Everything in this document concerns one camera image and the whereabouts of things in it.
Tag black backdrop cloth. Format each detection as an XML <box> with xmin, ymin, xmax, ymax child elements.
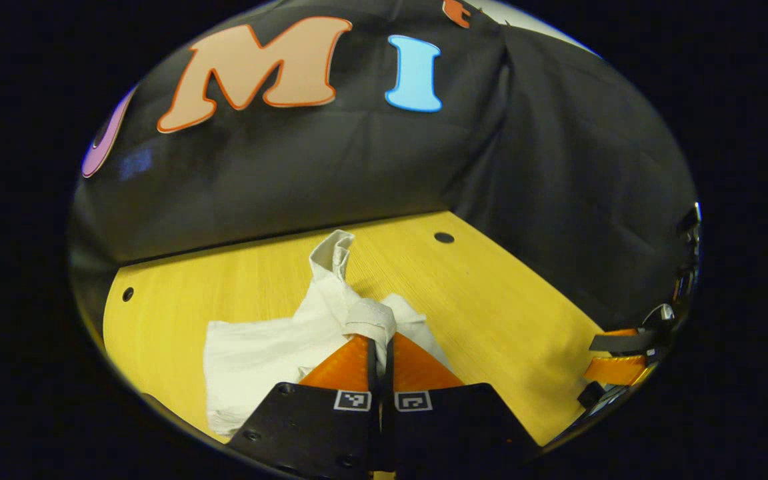
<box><xmin>69</xmin><ymin>0</ymin><xmax>700</xmax><ymax>334</ymax></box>

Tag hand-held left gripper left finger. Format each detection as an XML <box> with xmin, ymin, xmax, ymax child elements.
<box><xmin>227</xmin><ymin>333</ymin><xmax>380</xmax><ymax>478</ymax></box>

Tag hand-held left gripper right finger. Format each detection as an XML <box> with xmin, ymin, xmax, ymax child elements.
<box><xmin>383</xmin><ymin>331</ymin><xmax>543</xmax><ymax>478</ymax></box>

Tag white jeans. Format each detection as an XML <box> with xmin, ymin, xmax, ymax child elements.
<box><xmin>202</xmin><ymin>229</ymin><xmax>455</xmax><ymax>438</ymax></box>

